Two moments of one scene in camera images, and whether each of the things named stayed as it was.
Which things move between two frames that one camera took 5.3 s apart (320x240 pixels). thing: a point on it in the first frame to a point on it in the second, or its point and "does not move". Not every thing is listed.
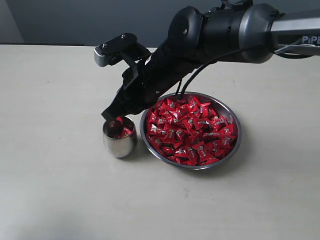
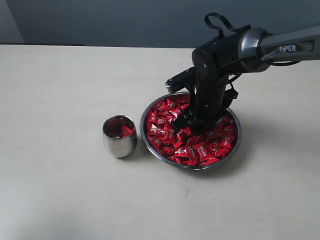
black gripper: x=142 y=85 to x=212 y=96
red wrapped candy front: x=187 y=155 does not move
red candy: x=156 y=130 does not move
